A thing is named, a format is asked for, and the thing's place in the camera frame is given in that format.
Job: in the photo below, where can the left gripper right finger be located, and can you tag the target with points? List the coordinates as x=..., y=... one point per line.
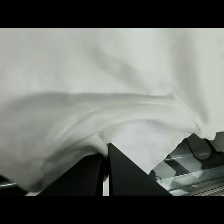
x=130, y=180

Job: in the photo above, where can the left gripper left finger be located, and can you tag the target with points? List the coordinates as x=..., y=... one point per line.
x=81, y=176

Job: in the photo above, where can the white T-shirt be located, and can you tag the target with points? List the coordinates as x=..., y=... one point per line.
x=100, y=83

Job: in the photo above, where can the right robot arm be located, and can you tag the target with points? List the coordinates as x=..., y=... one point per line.
x=203, y=150

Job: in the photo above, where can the silver frame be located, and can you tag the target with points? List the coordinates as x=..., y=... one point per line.
x=193, y=181

